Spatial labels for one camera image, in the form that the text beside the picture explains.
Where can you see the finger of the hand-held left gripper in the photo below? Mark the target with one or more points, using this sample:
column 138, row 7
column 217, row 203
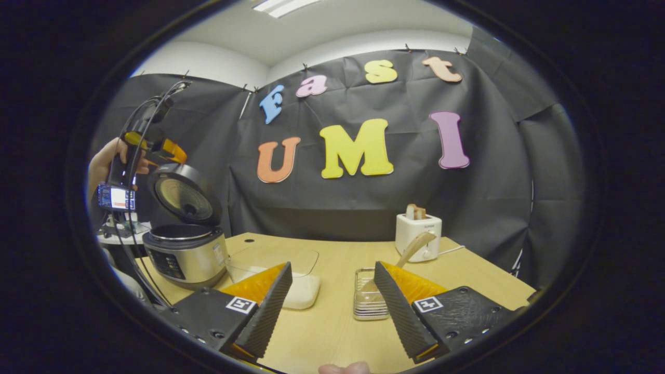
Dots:
column 172, row 150
column 136, row 139

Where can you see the clear chopstick holder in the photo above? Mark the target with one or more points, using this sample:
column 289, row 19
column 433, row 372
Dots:
column 366, row 304

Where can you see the white side table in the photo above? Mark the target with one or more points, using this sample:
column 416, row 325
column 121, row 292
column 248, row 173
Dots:
column 124, row 234

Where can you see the ceiling light panel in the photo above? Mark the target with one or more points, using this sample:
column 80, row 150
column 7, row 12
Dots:
column 286, row 6

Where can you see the computer monitor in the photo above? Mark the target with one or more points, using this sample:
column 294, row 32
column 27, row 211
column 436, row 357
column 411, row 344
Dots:
column 117, row 197

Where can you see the toast bread slice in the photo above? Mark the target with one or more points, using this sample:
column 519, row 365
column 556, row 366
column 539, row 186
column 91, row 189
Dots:
column 415, row 212

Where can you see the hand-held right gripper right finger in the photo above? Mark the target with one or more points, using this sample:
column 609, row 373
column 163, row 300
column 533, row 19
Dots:
column 397, row 311

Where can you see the white toaster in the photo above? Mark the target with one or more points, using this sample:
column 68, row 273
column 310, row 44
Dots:
column 415, row 236

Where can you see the white rice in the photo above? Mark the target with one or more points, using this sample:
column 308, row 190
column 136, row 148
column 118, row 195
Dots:
column 306, row 293

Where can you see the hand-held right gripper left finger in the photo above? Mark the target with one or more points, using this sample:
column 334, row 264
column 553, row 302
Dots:
column 267, row 311

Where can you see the clear plastic rice container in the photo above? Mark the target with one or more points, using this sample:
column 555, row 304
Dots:
column 270, row 257

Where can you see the silver black rice cooker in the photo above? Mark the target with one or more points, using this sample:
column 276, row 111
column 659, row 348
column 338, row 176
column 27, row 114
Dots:
column 184, row 254

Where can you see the wooden spoon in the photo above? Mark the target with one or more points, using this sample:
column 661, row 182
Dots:
column 413, row 248

